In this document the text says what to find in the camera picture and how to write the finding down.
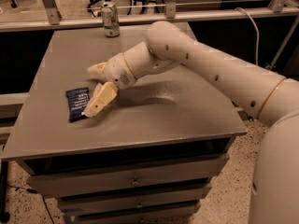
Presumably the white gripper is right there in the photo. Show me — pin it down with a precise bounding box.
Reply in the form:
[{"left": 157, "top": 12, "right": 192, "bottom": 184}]
[{"left": 82, "top": 53, "right": 136, "bottom": 118}]

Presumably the blue rxbar wrapper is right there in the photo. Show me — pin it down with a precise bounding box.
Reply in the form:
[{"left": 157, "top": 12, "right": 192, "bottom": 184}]
[{"left": 65, "top": 87, "right": 90, "bottom": 122}]

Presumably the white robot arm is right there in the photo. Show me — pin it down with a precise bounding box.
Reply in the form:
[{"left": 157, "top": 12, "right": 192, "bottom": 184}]
[{"left": 83, "top": 21, "right": 299, "bottom": 224}]

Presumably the green white soda can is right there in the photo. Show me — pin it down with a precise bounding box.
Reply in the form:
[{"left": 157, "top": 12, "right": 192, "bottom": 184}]
[{"left": 101, "top": 1, "right": 120, "bottom": 37}]

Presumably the grey drawer cabinet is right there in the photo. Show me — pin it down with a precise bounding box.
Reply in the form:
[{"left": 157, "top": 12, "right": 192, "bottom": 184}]
[{"left": 3, "top": 26, "right": 246, "bottom": 224}]

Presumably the black stand leg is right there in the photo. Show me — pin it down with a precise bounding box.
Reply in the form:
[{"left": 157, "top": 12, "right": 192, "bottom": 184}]
[{"left": 0, "top": 161, "right": 10, "bottom": 224}]

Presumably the metal railing frame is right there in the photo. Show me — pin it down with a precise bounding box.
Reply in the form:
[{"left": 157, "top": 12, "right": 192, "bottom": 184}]
[{"left": 0, "top": 0, "right": 299, "bottom": 32}]

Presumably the white cable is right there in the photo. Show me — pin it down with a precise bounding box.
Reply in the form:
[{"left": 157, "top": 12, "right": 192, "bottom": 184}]
[{"left": 235, "top": 7, "right": 261, "bottom": 67}]

